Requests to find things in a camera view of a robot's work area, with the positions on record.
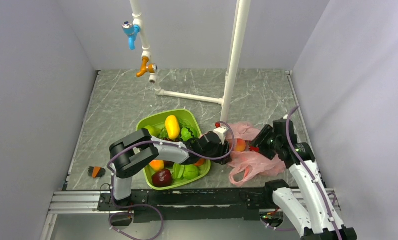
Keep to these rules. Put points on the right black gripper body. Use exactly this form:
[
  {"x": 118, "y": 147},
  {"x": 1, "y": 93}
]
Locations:
[{"x": 266, "y": 142}]

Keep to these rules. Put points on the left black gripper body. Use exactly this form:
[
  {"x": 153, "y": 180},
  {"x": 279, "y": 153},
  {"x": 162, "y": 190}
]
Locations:
[{"x": 218, "y": 151}]

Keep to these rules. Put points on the fake peach orange pink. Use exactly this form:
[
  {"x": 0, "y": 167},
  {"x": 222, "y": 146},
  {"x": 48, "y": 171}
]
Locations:
[{"x": 240, "y": 145}]

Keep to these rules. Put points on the pink plastic bag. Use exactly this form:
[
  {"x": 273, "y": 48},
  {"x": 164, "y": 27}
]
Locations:
[{"x": 246, "y": 165}]

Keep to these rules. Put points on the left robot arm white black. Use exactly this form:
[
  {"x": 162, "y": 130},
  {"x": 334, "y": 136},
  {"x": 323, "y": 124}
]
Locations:
[{"x": 134, "y": 152}]

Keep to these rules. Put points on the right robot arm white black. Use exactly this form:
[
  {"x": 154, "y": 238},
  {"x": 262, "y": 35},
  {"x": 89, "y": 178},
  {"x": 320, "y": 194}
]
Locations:
[{"x": 315, "y": 218}]

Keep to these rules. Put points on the orange fake tangerine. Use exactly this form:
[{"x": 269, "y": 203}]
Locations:
[{"x": 200, "y": 162}]

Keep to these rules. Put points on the red fake fruit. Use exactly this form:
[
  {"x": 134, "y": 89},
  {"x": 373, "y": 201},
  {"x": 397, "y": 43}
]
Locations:
[{"x": 253, "y": 149}]

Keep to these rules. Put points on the small fake watermelon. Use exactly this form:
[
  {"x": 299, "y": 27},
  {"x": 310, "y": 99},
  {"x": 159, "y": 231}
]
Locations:
[{"x": 187, "y": 133}]

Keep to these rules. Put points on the fake green leaves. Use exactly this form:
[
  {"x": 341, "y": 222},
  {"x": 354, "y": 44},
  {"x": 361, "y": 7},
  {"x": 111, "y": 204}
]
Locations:
[{"x": 163, "y": 135}]

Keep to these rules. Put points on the green fake lime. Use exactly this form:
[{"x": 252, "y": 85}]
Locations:
[{"x": 190, "y": 172}]

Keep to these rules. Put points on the green fake starfruit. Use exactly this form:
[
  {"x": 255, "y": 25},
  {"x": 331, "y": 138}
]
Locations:
[{"x": 178, "y": 171}]

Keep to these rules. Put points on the orange yellow fake mango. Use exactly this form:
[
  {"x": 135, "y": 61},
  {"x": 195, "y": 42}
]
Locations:
[{"x": 157, "y": 165}]

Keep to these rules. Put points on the dark red fake apple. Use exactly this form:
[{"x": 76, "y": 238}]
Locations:
[{"x": 162, "y": 178}]

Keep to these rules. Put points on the green plastic tray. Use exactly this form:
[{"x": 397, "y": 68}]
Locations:
[{"x": 158, "y": 120}]

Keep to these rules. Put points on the orange tap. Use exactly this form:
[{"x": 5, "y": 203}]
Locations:
[{"x": 146, "y": 67}]

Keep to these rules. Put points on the small orange black object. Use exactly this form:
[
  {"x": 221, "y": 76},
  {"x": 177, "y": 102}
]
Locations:
[{"x": 96, "y": 172}]

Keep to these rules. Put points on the blue tap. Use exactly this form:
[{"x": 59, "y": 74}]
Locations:
[{"x": 131, "y": 30}]

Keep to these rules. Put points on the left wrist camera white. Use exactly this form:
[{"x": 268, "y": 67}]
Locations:
[{"x": 221, "y": 130}]

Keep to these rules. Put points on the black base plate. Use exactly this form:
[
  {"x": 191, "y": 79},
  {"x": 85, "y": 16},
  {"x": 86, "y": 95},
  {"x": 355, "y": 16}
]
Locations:
[{"x": 191, "y": 204}]

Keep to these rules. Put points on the white pvc pipe frame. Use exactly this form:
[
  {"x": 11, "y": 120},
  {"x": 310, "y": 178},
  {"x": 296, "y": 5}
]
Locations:
[{"x": 238, "y": 33}]

